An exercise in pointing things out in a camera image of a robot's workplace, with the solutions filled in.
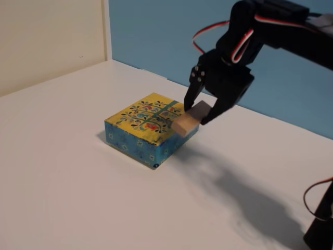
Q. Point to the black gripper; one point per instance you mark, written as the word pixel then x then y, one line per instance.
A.
pixel 226 84

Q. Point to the blue backdrop panel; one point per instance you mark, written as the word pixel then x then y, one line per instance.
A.
pixel 156 39

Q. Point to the yellow blue floral box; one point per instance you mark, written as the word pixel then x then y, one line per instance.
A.
pixel 145 117

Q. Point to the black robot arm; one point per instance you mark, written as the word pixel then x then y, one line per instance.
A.
pixel 286 36

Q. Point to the wooden Jenga block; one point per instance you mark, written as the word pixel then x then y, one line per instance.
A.
pixel 186 123

